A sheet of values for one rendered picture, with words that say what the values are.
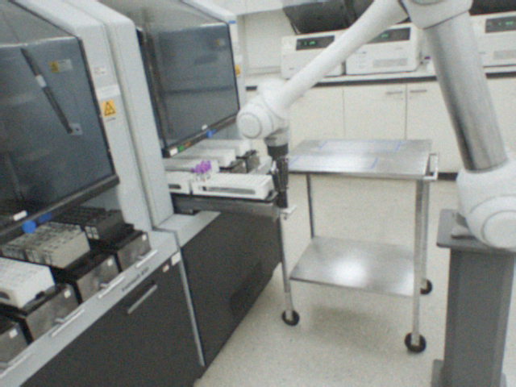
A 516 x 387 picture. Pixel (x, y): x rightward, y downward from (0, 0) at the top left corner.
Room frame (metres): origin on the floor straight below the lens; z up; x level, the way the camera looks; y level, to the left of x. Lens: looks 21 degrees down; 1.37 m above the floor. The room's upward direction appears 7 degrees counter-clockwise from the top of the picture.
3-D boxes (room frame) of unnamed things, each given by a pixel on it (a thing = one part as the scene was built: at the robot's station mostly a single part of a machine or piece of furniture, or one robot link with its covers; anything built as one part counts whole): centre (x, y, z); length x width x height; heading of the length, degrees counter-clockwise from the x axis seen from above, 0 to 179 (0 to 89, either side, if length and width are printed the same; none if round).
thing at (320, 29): (3.96, -0.69, 1.22); 0.62 x 0.56 x 0.64; 151
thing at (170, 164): (1.72, 0.32, 0.83); 0.30 x 0.10 x 0.06; 63
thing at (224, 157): (1.86, 0.25, 0.83); 0.30 x 0.10 x 0.06; 63
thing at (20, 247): (1.11, 0.67, 0.85); 0.12 x 0.02 x 0.06; 153
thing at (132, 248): (1.29, 0.69, 0.78); 0.73 x 0.14 x 0.09; 63
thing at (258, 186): (1.44, 0.10, 0.83); 0.30 x 0.10 x 0.06; 63
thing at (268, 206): (1.50, 0.22, 0.78); 0.73 x 0.14 x 0.09; 63
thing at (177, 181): (1.58, 0.38, 0.83); 0.30 x 0.10 x 0.06; 63
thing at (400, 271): (1.70, -0.43, 0.41); 0.67 x 0.46 x 0.82; 63
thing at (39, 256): (1.08, 0.61, 0.85); 0.12 x 0.02 x 0.06; 153
